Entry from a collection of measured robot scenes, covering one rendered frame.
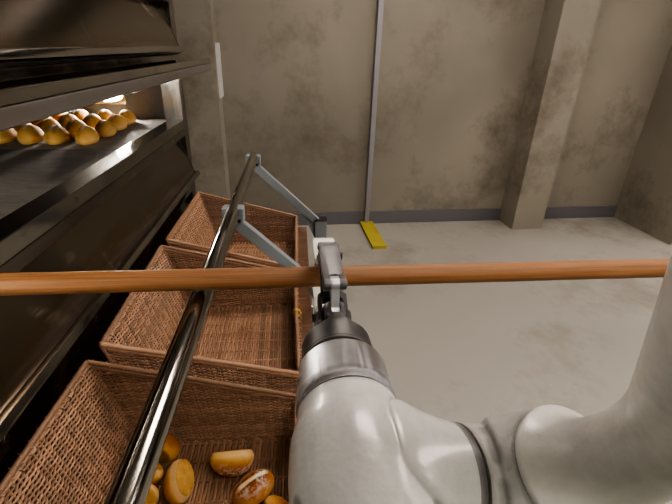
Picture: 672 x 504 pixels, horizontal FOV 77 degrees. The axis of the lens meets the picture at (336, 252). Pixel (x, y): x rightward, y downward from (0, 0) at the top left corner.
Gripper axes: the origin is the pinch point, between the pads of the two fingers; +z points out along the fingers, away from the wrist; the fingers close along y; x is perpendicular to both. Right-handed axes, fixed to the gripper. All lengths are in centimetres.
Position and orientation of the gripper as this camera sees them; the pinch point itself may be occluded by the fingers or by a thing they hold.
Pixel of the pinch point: (324, 272)
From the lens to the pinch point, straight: 60.5
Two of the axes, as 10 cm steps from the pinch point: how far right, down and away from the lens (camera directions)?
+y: -0.3, 9.0, 4.4
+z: -1.1, -4.4, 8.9
